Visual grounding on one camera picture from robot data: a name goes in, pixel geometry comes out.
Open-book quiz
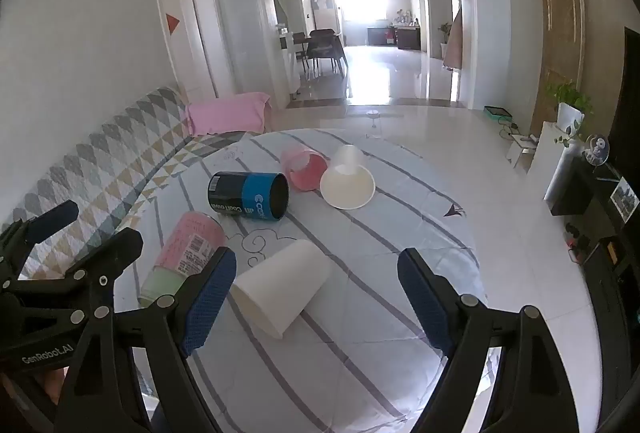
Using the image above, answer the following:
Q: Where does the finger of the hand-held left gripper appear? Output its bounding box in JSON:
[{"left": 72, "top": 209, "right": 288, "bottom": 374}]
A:
[
  {"left": 64, "top": 227, "right": 145, "bottom": 322},
  {"left": 0, "top": 200, "right": 81, "bottom": 260}
]

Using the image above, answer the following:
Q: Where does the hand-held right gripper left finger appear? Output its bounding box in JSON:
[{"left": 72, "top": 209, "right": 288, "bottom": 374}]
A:
[{"left": 52, "top": 247, "right": 238, "bottom": 433}]

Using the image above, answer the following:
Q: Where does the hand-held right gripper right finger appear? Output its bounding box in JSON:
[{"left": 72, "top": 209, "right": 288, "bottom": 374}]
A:
[{"left": 397, "top": 247, "right": 581, "bottom": 433}]

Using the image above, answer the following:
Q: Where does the pink green labelled cup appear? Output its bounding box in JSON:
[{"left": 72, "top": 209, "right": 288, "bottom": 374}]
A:
[{"left": 138, "top": 211, "right": 226, "bottom": 309}]

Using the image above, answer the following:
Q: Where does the large white paper cup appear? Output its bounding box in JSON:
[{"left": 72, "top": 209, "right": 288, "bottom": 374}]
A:
[{"left": 229, "top": 239, "right": 332, "bottom": 340}]

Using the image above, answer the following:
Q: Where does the black blue paper cup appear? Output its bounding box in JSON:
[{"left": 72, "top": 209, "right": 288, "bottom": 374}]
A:
[{"left": 207, "top": 171, "right": 290, "bottom": 224}]

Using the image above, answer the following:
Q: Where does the pink plastic cup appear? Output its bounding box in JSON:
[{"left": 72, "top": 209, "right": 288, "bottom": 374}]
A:
[{"left": 280, "top": 148, "right": 331, "bottom": 192}]

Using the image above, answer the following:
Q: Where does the sofa with diamond pattern cover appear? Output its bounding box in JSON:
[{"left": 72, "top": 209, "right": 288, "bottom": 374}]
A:
[{"left": 0, "top": 85, "right": 273, "bottom": 284}]

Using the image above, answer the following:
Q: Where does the striped printed table cloth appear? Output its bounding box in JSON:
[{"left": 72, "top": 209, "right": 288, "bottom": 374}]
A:
[{"left": 112, "top": 128, "right": 489, "bottom": 433}]

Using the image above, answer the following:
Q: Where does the pink pillow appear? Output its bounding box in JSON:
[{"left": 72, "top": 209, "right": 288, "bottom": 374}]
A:
[{"left": 186, "top": 92, "right": 271, "bottom": 136}]

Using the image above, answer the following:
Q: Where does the small white stool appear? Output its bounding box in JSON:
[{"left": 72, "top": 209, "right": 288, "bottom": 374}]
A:
[{"left": 505, "top": 133, "right": 538, "bottom": 172}]

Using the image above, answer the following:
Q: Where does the white side cabinet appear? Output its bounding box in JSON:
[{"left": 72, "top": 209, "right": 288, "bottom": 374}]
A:
[{"left": 526, "top": 121, "right": 586, "bottom": 201}]

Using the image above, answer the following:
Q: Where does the dark television stand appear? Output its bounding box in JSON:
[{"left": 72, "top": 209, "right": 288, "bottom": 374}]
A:
[{"left": 549, "top": 157, "right": 640, "bottom": 329}]

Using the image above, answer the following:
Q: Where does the small photo card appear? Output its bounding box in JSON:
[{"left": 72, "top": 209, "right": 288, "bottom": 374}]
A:
[{"left": 610, "top": 177, "right": 640, "bottom": 219}]

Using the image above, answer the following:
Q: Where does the white door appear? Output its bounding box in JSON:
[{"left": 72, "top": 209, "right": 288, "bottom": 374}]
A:
[{"left": 159, "top": 0, "right": 220, "bottom": 100}]

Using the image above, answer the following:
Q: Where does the trailing green potted plant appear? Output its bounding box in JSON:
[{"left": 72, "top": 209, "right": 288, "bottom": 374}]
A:
[{"left": 546, "top": 82, "right": 594, "bottom": 148}]

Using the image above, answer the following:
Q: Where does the brown folded board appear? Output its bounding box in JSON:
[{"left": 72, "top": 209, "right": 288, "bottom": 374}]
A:
[{"left": 443, "top": 6, "right": 463, "bottom": 72}]

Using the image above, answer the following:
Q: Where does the dark wooden cabinet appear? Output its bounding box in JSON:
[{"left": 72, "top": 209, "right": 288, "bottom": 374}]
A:
[{"left": 367, "top": 25, "right": 422, "bottom": 50}]

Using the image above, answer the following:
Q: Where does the dark dining table with chairs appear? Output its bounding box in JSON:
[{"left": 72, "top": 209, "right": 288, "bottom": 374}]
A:
[{"left": 291, "top": 29, "right": 348, "bottom": 78}]

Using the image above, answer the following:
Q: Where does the black television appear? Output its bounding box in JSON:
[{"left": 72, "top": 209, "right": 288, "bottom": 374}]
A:
[{"left": 611, "top": 27, "right": 640, "bottom": 174}]

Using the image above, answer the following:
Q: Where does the white refrigerator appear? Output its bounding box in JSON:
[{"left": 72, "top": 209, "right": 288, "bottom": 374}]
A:
[{"left": 310, "top": 0, "right": 343, "bottom": 36}]

